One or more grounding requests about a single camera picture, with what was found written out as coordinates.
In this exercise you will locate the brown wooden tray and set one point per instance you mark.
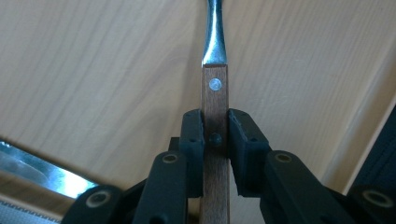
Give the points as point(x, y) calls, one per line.
point(109, 77)

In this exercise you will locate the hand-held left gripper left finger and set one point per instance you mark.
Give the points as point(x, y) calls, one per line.
point(174, 174)

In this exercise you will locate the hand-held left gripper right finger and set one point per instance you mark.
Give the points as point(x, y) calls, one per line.
point(280, 180)

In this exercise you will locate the silver table knife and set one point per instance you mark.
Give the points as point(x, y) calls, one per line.
point(46, 174)

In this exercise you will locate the grey striped placemat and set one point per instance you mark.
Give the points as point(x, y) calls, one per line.
point(21, 214)

